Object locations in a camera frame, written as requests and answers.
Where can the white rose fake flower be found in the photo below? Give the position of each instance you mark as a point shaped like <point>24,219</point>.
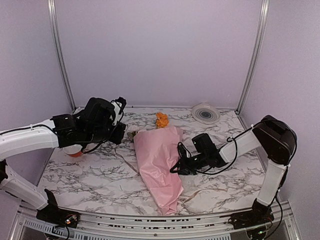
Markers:
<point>134,130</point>

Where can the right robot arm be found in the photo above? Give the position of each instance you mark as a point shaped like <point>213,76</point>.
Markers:
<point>278,141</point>

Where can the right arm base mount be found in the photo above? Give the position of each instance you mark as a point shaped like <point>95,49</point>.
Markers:
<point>259,214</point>

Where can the grey ringed plate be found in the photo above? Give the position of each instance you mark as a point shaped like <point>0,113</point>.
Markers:
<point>205,114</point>

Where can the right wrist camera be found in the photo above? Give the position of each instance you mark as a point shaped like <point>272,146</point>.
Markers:
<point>183,151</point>

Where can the red and white bowl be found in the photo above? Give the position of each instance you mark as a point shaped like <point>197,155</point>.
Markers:
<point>73,151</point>

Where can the front aluminium rail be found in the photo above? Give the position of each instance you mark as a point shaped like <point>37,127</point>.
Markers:
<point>101,226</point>

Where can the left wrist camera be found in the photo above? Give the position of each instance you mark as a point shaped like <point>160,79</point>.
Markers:
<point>118,111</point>

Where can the left aluminium frame post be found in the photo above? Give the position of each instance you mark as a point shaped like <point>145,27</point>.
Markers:
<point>59,52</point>

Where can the right aluminium frame post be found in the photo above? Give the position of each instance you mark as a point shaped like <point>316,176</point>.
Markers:
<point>258,42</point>

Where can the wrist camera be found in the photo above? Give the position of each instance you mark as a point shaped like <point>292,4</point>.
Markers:
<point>118,111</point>
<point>183,151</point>

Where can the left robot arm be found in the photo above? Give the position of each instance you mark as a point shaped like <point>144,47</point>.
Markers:
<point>57,132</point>

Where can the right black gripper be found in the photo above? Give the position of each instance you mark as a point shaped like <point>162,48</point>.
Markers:
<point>184,171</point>

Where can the aluminium frame post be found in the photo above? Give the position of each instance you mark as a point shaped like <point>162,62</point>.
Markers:
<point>59,52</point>
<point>258,42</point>

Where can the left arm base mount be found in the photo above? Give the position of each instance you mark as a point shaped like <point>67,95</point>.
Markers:
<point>51,213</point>

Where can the tan ribbon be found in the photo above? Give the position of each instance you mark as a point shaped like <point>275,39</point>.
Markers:
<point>192,195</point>

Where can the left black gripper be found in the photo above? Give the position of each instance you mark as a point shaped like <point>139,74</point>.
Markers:
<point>117,139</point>

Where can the pink wrapping paper sheet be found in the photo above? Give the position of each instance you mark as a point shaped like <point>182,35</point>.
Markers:
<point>164,138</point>

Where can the orange fake flower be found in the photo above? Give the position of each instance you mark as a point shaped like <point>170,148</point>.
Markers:
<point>162,120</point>

